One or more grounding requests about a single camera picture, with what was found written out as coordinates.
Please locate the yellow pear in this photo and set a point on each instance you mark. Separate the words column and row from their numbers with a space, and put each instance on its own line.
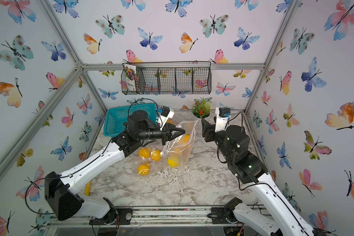
column 184, row 139

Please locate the yellow-green pear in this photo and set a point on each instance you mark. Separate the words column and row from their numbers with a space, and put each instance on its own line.
column 173, row 161

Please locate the seed packet in basket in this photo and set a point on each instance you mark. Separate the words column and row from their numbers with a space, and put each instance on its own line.
column 131, row 77

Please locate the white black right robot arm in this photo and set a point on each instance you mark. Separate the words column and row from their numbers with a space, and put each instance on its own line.
column 232, row 142

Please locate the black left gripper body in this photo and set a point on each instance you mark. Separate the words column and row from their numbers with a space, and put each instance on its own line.
column 163, row 135

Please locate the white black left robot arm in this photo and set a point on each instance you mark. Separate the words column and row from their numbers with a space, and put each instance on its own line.
column 62, row 191

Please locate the clear bag of lemons front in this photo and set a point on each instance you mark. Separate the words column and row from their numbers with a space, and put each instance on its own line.
column 149, row 161

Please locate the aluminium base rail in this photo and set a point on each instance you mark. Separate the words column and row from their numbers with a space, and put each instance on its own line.
column 150, row 216

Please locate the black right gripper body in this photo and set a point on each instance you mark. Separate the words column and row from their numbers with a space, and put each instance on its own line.
column 214, row 136

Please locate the teal plastic basket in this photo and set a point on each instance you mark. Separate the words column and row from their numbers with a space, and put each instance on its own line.
column 116, row 117

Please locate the black wire wall basket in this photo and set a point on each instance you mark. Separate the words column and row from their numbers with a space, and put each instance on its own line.
column 170, row 78

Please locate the clear zip-top bag with pears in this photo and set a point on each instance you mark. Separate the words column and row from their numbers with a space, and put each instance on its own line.
column 174, row 148

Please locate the white pot artificial plant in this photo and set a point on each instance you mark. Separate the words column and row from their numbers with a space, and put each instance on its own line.
column 202, row 107

